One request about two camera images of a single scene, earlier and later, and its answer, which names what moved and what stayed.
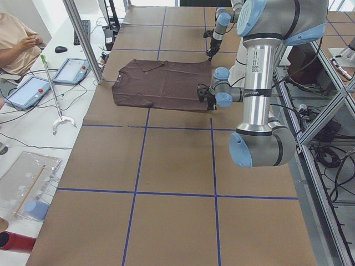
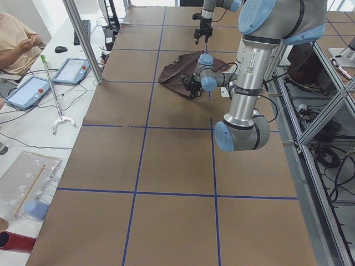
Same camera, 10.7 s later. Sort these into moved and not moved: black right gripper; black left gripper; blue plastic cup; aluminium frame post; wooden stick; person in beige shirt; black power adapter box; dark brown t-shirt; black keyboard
Moved: black left gripper; dark brown t-shirt; black right gripper
Not moved: wooden stick; black power adapter box; person in beige shirt; blue plastic cup; black keyboard; aluminium frame post
